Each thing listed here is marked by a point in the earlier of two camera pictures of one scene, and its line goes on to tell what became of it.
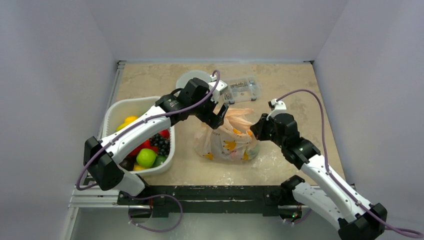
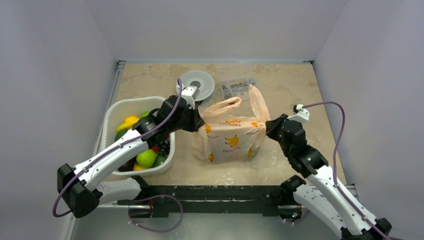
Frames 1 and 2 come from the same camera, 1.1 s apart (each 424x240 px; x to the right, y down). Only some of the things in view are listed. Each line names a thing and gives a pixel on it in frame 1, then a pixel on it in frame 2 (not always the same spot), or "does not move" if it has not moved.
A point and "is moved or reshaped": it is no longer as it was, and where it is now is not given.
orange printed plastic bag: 233,140 is moved or reshaped
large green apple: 146,157 does not move
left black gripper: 213,120 -> 196,120
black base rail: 211,199 does not move
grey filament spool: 186,77 does not move
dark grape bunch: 163,143 does not move
